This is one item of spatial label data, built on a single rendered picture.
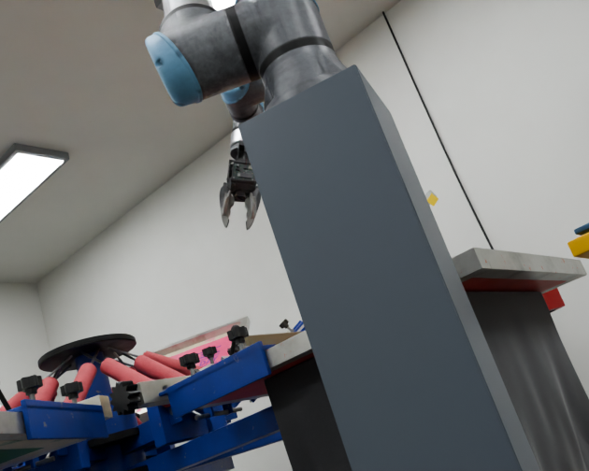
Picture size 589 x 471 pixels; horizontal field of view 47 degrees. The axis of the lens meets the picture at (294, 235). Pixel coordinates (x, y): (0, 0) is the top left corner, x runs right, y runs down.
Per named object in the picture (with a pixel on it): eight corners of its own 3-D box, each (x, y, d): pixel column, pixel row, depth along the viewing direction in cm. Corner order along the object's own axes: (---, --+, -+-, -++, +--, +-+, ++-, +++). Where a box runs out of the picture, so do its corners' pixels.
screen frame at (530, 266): (587, 274, 155) (580, 259, 156) (482, 267, 109) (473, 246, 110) (328, 385, 197) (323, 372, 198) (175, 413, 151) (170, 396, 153)
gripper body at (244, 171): (225, 179, 161) (230, 137, 166) (224, 197, 169) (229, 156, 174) (257, 183, 162) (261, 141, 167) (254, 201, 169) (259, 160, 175)
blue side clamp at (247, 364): (285, 372, 138) (274, 339, 140) (268, 374, 134) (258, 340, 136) (190, 416, 154) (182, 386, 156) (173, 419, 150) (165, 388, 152)
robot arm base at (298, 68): (348, 72, 90) (323, 12, 93) (250, 123, 94) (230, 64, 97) (379, 112, 103) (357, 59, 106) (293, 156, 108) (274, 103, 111)
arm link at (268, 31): (331, 24, 96) (301, -49, 100) (241, 58, 96) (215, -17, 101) (338, 69, 107) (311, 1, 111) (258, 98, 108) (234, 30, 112)
